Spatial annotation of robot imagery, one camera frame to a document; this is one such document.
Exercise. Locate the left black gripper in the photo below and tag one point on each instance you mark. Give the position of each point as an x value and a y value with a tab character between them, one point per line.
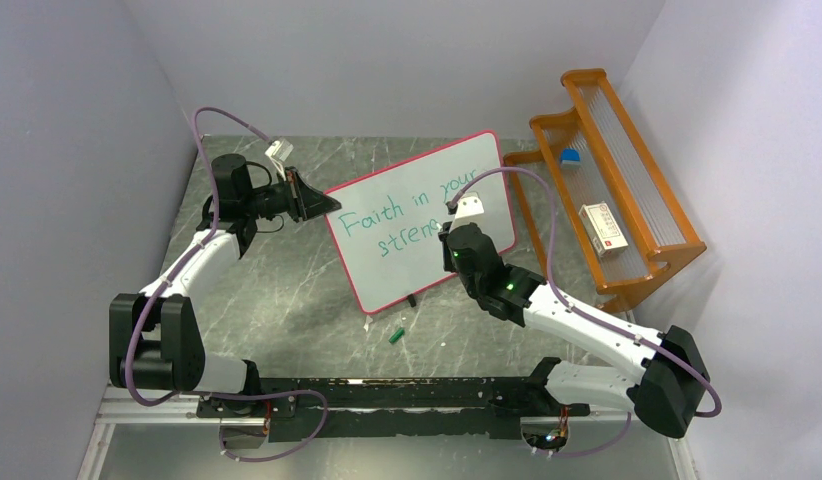
304	202

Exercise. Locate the pink-framed whiteboard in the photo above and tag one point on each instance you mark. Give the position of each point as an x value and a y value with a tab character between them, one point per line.
386	228

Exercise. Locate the green marker cap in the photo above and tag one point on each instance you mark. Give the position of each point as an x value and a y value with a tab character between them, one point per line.
396	336

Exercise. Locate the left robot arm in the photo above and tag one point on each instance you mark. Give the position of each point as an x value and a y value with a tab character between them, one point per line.
154	338

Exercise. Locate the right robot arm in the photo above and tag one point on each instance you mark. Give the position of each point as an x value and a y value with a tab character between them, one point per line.
658	376

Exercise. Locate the blue eraser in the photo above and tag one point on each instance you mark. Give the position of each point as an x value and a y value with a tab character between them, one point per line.
570	158

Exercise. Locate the orange wooden tiered rack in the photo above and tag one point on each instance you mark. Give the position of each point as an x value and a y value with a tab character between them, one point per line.
618	169

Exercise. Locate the white red box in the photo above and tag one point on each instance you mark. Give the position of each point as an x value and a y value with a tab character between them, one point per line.
604	233

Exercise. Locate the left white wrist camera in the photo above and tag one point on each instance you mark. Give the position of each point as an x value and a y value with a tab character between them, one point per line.
277	153

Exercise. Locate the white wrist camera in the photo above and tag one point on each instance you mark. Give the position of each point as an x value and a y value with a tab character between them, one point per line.
277	153
469	210

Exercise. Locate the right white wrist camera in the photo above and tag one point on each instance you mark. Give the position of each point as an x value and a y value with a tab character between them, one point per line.
469	210

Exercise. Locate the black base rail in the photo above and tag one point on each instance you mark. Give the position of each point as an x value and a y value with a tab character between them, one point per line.
496	407

